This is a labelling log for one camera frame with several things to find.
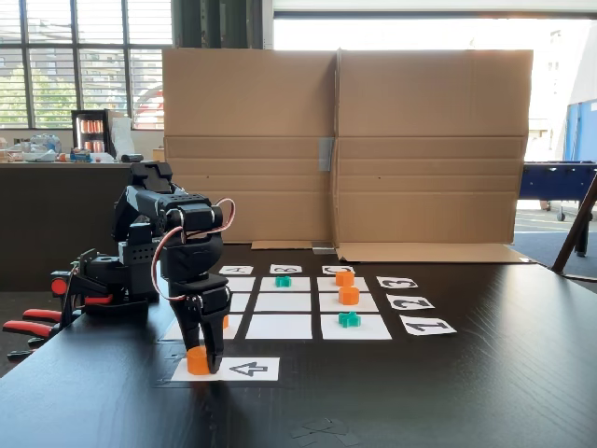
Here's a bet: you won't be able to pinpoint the paper sheet with arrow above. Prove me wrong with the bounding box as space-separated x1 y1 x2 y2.
171 357 281 383

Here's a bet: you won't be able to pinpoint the dark brown counter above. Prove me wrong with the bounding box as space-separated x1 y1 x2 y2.
0 161 164 293

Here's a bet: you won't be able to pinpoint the white paper bag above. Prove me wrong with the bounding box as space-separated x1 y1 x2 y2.
111 116 136 160

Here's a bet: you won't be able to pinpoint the paper sheet number 3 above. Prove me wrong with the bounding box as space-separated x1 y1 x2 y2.
376 275 419 289

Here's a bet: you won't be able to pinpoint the paper sheet number 2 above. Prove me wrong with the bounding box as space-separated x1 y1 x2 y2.
385 293 436 311

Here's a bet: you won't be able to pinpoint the black mini fridge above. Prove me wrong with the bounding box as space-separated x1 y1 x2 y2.
71 109 118 160

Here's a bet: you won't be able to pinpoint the paper sheet number 1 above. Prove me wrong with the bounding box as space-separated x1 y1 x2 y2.
399 315 457 336

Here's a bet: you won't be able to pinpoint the white bowl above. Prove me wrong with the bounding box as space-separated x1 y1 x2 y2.
22 148 58 163

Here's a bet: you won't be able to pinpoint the pack of water bottles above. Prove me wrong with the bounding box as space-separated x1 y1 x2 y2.
30 133 62 155

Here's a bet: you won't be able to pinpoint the large brown cardboard screen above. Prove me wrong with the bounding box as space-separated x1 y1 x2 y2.
161 46 537 265

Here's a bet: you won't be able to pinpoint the dark green curtain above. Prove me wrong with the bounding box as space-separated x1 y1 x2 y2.
179 0 265 50

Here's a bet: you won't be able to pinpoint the blue foosball table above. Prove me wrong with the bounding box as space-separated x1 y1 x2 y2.
519 161 597 223

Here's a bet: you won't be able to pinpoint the tripod with brown legs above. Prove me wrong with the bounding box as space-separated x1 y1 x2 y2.
551 175 597 274

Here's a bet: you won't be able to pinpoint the blue partition panel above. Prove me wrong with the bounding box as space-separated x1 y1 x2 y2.
562 98 597 162

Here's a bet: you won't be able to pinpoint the red white servo cable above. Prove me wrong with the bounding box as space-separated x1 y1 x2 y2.
151 198 237 302

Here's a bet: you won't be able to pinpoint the black clamp red handles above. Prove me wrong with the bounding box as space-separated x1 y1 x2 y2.
2 319 64 361
22 274 116 324

